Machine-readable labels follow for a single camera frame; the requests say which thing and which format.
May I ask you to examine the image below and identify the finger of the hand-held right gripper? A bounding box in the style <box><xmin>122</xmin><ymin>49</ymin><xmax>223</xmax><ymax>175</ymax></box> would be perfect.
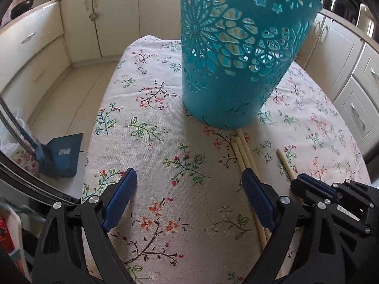
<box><xmin>291</xmin><ymin>177</ymin><xmax>334</xmax><ymax>204</ymax></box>
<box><xmin>297</xmin><ymin>174</ymin><xmax>337</xmax><ymax>196</ymax></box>

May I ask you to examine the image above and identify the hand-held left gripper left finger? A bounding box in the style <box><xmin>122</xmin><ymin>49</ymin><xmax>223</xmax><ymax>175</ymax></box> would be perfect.
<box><xmin>31</xmin><ymin>167</ymin><xmax>138</xmax><ymax>284</ymax></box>

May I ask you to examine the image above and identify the blue and cream shelf rack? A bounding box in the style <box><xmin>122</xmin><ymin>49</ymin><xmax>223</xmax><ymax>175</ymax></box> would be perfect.
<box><xmin>0</xmin><ymin>195</ymin><xmax>39</xmax><ymax>281</ymax></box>

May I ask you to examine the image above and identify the red floral cloth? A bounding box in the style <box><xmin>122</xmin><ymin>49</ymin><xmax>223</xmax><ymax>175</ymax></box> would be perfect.
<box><xmin>0</xmin><ymin>213</ymin><xmax>18</xmax><ymax>261</ymax></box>

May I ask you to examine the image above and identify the blue dustpan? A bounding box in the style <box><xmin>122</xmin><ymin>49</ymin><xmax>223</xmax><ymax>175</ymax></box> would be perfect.
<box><xmin>18</xmin><ymin>121</ymin><xmax>84</xmax><ymax>178</ymax></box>

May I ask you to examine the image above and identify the cream base cabinet with doors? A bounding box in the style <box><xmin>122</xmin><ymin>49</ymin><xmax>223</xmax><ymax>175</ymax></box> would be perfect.
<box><xmin>58</xmin><ymin>0</ymin><xmax>185</xmax><ymax>61</ymax></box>

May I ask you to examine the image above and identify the clear plastic bag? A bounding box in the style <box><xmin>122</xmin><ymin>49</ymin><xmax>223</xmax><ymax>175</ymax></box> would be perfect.
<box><xmin>0</xmin><ymin>108</ymin><xmax>33</xmax><ymax>166</ymax></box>

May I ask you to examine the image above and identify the cream two-drawer base cabinet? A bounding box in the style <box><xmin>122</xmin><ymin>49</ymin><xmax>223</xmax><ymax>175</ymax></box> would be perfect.
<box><xmin>0</xmin><ymin>1</ymin><xmax>73</xmax><ymax>110</ymax></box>

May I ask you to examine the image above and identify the teal perforated plastic basket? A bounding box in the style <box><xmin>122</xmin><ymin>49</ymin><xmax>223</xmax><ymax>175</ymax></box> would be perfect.
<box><xmin>180</xmin><ymin>0</ymin><xmax>323</xmax><ymax>130</ymax></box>

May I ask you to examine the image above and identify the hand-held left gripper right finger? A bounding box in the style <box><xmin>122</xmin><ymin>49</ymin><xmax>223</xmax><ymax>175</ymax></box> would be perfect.
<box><xmin>241</xmin><ymin>167</ymin><xmax>360</xmax><ymax>284</ymax></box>

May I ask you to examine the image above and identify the white electric water boiler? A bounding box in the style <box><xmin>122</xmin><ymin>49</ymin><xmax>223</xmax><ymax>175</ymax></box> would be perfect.
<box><xmin>357</xmin><ymin>3</ymin><xmax>376</xmax><ymax>37</ymax></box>

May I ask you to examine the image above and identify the cream panelled drawer cabinet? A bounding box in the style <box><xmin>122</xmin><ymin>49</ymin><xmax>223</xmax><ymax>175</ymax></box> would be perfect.
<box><xmin>292</xmin><ymin>9</ymin><xmax>379</xmax><ymax>157</ymax></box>

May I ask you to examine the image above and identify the pale wooden chopstick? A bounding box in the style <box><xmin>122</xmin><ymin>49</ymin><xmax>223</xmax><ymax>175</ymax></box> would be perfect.
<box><xmin>232</xmin><ymin>144</ymin><xmax>267</xmax><ymax>248</ymax></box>
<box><xmin>235</xmin><ymin>138</ymin><xmax>271</xmax><ymax>243</ymax></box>
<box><xmin>236</xmin><ymin>129</ymin><xmax>289</xmax><ymax>280</ymax></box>
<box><xmin>276</xmin><ymin>149</ymin><xmax>298</xmax><ymax>182</ymax></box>

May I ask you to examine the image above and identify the black rice cooker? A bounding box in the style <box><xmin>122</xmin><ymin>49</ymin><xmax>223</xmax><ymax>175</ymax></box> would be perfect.
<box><xmin>323</xmin><ymin>0</ymin><xmax>360</xmax><ymax>26</ymax></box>

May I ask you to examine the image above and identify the floral tablecloth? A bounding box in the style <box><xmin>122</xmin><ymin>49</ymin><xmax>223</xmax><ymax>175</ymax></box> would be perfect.
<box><xmin>81</xmin><ymin>35</ymin><xmax>372</xmax><ymax>284</ymax></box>

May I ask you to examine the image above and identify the black wok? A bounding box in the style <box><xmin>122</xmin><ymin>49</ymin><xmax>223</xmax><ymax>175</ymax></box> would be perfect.
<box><xmin>10</xmin><ymin>0</ymin><xmax>51</xmax><ymax>20</ymax></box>

